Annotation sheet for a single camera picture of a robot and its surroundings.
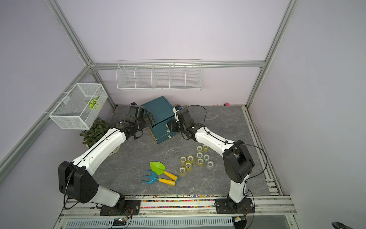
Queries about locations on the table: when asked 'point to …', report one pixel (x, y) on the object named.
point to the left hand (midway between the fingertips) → (147, 120)
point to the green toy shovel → (158, 168)
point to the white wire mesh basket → (80, 108)
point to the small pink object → (227, 104)
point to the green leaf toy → (92, 102)
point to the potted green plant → (99, 128)
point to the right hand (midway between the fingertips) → (169, 122)
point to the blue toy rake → (153, 178)
